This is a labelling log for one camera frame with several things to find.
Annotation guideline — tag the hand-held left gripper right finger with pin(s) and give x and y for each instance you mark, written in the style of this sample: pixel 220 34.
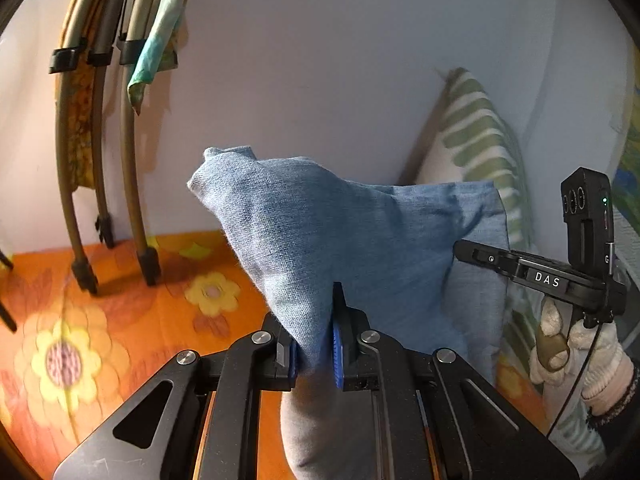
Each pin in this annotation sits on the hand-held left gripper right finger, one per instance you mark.
pixel 338 355

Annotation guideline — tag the blue denim pants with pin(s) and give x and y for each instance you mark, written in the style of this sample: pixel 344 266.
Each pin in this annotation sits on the blue denim pants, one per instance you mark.
pixel 350 220

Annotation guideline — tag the person's right forearm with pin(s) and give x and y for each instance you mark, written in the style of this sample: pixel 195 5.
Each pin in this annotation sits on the person's right forearm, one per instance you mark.
pixel 615 390

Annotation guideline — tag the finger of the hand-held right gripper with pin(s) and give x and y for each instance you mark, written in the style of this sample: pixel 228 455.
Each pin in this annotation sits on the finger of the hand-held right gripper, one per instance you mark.
pixel 487 259

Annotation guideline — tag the black tripod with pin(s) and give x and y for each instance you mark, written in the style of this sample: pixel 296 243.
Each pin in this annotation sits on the black tripod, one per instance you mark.
pixel 6 310

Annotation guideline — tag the teal printed cloth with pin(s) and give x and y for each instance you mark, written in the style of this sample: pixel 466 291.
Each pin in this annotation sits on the teal printed cloth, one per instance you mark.
pixel 160 55

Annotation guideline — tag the orange floral blanket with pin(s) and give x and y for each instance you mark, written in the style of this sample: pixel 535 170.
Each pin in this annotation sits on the orange floral blanket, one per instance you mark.
pixel 100 320

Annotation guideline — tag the blue yellow printed cloth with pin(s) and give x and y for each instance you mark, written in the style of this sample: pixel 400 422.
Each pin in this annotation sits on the blue yellow printed cloth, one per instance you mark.
pixel 629 190

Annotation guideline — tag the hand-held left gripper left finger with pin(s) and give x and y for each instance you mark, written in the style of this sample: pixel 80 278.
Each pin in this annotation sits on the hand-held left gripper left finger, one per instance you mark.
pixel 282 355

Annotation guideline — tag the silver tripod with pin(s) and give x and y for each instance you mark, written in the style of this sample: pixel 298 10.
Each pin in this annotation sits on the silver tripod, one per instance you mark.
pixel 131 160

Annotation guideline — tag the person's right hand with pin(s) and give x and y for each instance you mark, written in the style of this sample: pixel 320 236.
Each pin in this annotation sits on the person's right hand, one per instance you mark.
pixel 600 345

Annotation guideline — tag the floral patterned cloth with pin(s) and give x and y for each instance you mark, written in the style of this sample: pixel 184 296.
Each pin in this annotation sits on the floral patterned cloth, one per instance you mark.
pixel 80 110

